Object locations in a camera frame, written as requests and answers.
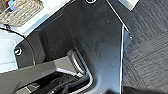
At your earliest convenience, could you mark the long thin black cable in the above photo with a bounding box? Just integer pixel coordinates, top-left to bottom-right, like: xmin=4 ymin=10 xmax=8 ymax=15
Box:
xmin=0 ymin=27 xmax=26 ymax=38

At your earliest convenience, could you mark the blue item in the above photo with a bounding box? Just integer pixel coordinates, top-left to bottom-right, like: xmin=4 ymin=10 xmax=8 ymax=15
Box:
xmin=7 ymin=0 xmax=18 ymax=11

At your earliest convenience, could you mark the brown wicker basket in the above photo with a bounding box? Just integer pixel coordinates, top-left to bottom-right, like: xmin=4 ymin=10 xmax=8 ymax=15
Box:
xmin=0 ymin=0 xmax=44 ymax=28

